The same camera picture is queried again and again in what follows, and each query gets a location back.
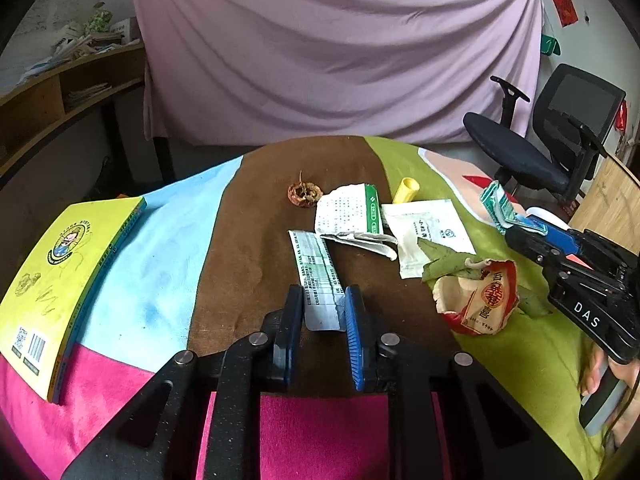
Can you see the wooden shelf desk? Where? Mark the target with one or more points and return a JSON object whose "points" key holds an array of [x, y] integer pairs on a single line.
{"points": [[35, 105]]}

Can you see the red paper wall decoration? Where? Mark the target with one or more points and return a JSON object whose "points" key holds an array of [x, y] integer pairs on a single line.
{"points": [[562, 2]]}

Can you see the dried brown fruit peel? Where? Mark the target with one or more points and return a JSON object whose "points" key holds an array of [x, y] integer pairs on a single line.
{"points": [[304, 194]]}

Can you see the torn white green medicine packet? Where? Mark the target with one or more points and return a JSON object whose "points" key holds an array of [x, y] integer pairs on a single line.
{"points": [[345, 210]]}

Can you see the green leaf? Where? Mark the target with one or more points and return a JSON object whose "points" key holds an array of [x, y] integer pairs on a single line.
{"points": [[442, 262]]}

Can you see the yellow plastic cap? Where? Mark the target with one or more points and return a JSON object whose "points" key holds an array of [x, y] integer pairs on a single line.
{"points": [[406, 190]]}

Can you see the red white crumpled wrapper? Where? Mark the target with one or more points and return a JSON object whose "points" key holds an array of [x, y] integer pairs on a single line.
{"points": [[485, 305]]}

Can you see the light wooden cabinet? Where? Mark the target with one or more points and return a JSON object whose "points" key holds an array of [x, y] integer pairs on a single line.
{"points": [[610, 200]]}

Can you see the long white green packet strip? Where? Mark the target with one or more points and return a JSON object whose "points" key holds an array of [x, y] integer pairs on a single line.
{"points": [[315, 270]]}

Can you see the black office chair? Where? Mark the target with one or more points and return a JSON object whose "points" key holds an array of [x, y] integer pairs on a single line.
{"points": [[510, 152]]}

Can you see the green plastic wall object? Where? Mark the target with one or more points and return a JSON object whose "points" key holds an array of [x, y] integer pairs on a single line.
{"points": [[550, 45]]}

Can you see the yellow book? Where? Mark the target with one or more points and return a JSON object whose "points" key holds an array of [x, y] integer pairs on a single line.
{"points": [[60, 270]]}

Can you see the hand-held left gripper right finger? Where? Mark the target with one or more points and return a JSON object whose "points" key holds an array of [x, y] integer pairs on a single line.
{"points": [[355, 340]]}

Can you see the pink hanging cloth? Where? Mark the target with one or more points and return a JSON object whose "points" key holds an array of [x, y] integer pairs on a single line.
{"points": [[325, 50]]}

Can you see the white paper sachet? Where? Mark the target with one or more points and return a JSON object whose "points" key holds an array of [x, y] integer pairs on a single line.
{"points": [[425, 225]]}

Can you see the booklets in shelf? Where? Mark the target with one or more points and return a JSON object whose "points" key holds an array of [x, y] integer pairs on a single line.
{"points": [[87, 95]]}

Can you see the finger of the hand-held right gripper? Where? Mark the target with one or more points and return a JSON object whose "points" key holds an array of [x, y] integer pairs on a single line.
{"points": [[547, 220], [560, 242]]}

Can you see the person's right hand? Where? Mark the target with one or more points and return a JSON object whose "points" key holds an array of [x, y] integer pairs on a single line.
{"points": [[593, 372]]}

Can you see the pile of papers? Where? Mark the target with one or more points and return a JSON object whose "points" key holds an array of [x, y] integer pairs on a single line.
{"points": [[85, 40]]}

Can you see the red hanging bag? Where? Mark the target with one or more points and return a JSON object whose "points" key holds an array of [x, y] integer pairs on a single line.
{"points": [[622, 116]]}

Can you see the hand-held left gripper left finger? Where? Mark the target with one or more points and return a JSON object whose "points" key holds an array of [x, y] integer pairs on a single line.
{"points": [[289, 340]]}

